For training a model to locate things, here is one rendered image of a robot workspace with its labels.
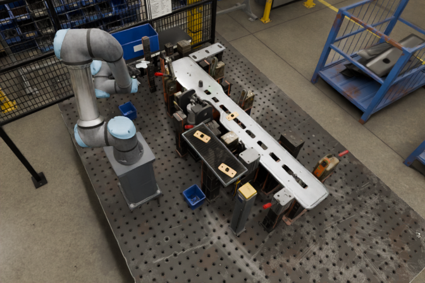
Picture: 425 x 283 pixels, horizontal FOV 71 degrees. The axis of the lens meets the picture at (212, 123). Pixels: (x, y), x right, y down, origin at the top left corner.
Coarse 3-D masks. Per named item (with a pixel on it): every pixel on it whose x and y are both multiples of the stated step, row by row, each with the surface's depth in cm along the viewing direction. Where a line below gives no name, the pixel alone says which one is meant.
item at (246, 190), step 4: (244, 184) 140; (248, 184) 140; (240, 188) 138; (244, 188) 139; (248, 188) 139; (252, 188) 139; (240, 192) 138; (244, 192) 137; (248, 192) 137; (252, 192) 138; (248, 196) 136
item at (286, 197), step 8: (280, 192) 149; (288, 192) 149; (272, 200) 151; (280, 200) 146; (288, 200) 147; (272, 208) 155; (280, 208) 148; (272, 216) 161; (280, 216) 163; (264, 224) 172; (272, 224) 164; (280, 224) 175
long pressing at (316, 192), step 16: (176, 64) 218; (192, 64) 219; (176, 80) 208; (192, 80) 208; (208, 80) 209; (208, 96) 199; (224, 96) 200; (224, 112) 190; (240, 112) 191; (240, 128) 182; (256, 128) 183; (256, 144) 175; (272, 144) 176; (272, 160) 168; (288, 160) 169; (272, 176) 163; (288, 176) 162; (304, 176) 163; (304, 192) 156; (320, 192) 157
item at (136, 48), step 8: (120, 32) 215; (128, 32) 218; (136, 32) 222; (144, 32) 226; (152, 32) 222; (120, 40) 219; (128, 40) 223; (136, 40) 208; (152, 40) 215; (128, 48) 209; (136, 48) 212; (152, 48) 220; (128, 56) 214; (136, 56) 217
